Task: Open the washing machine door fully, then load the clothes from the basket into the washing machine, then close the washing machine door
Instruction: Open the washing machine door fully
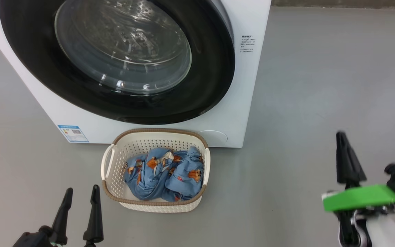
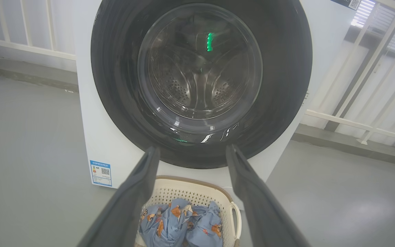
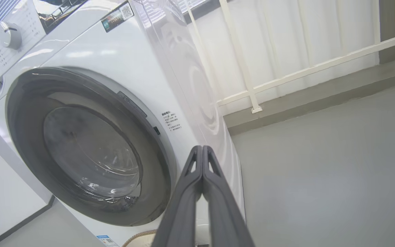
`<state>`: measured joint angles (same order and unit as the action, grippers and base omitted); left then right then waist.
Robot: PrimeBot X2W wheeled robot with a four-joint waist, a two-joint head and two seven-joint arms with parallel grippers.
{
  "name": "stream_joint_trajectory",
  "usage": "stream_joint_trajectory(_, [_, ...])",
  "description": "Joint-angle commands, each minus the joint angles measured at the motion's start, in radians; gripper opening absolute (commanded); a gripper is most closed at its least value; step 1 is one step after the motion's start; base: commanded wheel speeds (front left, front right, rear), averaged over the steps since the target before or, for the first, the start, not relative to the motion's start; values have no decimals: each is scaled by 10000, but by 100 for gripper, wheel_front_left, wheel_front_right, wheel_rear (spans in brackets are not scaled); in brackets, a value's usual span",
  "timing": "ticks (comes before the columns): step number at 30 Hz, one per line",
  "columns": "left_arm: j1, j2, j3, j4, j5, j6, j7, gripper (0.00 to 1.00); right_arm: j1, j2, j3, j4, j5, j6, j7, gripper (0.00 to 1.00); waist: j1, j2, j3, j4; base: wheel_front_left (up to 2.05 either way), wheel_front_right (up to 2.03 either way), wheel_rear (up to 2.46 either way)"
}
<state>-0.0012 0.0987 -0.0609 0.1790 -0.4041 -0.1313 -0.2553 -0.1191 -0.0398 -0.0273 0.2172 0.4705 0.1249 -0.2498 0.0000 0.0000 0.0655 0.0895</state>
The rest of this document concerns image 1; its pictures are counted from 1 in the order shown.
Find blue energy label sticker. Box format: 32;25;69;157
58;125;89;143

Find printed warning text label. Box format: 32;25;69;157
240;34;256;54

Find black round glass washer door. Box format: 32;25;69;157
0;0;236;125

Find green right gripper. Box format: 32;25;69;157
322;131;395;212

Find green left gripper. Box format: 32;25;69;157
47;185;104;247

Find blue bear-print clothes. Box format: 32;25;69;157
124;146;205;202

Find white front-load washing machine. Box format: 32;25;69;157
0;0;272;149

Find cream perforated laundry basket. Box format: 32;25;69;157
101;128;211;213

